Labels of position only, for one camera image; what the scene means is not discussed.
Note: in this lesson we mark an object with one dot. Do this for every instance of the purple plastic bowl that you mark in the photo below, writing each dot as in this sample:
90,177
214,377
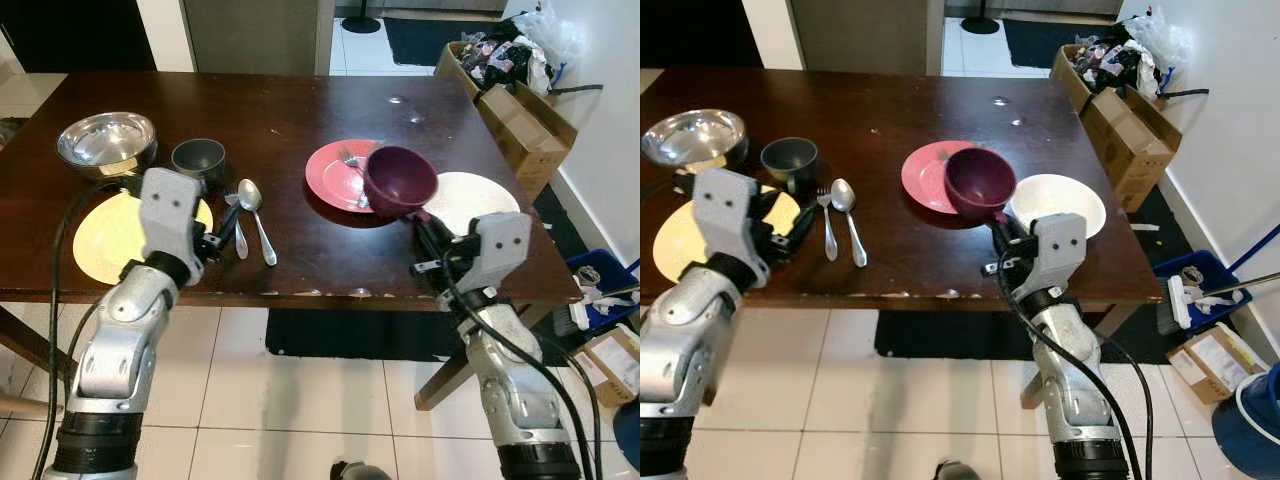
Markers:
398,180
978,182

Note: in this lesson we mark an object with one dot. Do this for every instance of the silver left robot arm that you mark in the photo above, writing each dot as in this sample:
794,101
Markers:
680,330
125,330

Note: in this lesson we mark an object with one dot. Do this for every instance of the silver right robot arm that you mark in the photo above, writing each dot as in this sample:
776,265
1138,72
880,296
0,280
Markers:
1075,390
515,390

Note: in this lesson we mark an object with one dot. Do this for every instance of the silver spoon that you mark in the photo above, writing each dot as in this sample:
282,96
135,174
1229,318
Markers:
844,194
250,195

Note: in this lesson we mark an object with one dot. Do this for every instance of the dark grey cup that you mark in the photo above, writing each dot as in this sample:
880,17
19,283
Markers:
198,158
790,160

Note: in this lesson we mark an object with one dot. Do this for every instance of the small silver fork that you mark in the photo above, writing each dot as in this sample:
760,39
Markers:
352,165
942,157

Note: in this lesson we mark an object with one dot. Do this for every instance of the pink plate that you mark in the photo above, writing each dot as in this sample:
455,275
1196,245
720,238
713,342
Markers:
330,178
922,180

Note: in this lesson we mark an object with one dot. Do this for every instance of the yellow plate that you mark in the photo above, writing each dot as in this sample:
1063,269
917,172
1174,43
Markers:
105,240
675,245

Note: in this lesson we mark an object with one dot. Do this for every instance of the long black floor mat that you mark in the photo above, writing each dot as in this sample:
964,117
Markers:
340,335
950,335

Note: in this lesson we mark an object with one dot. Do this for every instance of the large open cardboard box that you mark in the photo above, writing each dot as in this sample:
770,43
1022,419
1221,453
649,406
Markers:
1125,140
525,135

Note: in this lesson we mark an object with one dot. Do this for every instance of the dark wooden table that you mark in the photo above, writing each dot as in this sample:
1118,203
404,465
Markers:
290,110
880,110

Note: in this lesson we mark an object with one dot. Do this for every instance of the stainless steel bowl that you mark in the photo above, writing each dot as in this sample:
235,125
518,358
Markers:
693,138
105,143

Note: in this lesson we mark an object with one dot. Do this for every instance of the white hand brush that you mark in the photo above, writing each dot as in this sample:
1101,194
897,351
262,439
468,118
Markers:
1180,298
588,298

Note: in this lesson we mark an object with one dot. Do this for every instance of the blue dustpan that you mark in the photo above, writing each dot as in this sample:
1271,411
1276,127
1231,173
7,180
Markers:
605,270
1205,272

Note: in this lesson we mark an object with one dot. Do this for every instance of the small black floor mat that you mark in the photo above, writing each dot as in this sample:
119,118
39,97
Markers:
1040,42
425,42

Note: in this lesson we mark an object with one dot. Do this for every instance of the grey door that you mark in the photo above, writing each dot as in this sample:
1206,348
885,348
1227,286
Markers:
255,35
860,35

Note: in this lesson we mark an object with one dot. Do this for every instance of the round black stand base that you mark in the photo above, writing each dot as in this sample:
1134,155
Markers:
362,24
980,24

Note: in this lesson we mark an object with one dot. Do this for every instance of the small labelled cardboard box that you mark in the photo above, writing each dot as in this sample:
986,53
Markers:
612,362
1215,362

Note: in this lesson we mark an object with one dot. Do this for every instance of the white plastic bag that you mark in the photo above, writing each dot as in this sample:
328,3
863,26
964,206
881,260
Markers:
555,38
1165,40

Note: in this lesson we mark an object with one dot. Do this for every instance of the grey robot foot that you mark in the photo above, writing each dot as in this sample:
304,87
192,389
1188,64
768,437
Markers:
360,471
958,471

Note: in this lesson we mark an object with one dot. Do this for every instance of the blue bucket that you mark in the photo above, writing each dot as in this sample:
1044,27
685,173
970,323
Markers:
628,435
1250,425

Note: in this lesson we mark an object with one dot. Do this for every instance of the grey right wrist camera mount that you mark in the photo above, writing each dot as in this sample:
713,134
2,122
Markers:
1060,250
498,248

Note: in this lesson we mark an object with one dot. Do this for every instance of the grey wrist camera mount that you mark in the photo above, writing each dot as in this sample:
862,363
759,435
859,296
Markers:
498,248
725,210
168,210
1060,250

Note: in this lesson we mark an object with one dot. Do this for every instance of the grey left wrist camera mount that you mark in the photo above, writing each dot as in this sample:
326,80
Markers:
725,210
168,210

